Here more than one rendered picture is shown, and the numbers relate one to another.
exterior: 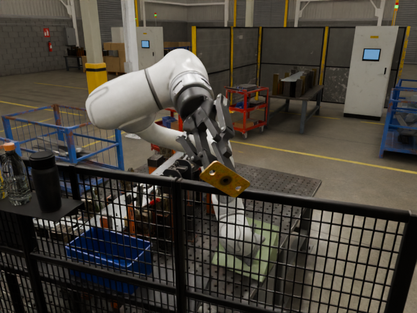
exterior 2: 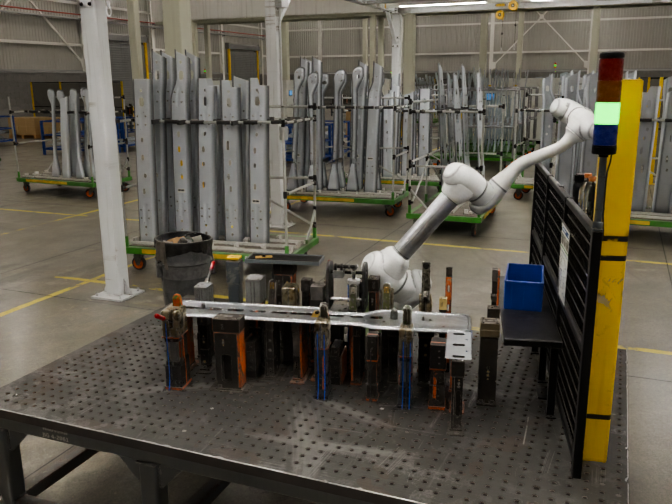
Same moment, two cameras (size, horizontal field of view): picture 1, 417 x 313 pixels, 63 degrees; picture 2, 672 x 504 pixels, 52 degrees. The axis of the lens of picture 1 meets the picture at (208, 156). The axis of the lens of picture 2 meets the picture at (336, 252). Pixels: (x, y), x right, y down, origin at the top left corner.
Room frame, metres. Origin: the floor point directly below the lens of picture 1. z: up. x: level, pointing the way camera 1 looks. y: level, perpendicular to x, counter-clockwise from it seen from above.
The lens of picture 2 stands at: (2.36, 3.24, 2.01)
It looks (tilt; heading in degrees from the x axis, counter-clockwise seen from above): 14 degrees down; 262
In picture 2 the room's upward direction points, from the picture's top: straight up
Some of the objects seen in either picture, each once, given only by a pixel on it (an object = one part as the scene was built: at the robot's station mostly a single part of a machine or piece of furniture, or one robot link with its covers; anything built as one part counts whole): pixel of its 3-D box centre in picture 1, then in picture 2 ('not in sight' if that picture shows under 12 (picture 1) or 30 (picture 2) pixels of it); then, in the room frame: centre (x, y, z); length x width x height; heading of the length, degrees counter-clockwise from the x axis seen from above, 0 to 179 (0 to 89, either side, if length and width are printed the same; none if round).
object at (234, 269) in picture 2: not in sight; (236, 302); (2.43, -0.11, 0.92); 0.08 x 0.08 x 0.44; 72
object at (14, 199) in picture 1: (15, 174); (586, 197); (0.98, 0.61, 1.53); 0.06 x 0.06 x 0.20
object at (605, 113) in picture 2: not in sight; (607, 113); (1.29, 1.28, 1.90); 0.07 x 0.07 x 0.06
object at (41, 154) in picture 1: (46, 182); (581, 195); (0.94, 0.49, 1.52); 0.07 x 0.07 x 0.18
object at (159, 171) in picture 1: (155, 180); (312, 315); (2.09, 0.36, 1.00); 1.38 x 0.22 x 0.02; 162
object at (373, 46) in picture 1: (371, 63); not in sight; (7.81, -3.63, 1.22); 0.80 x 0.54 x 2.45; 60
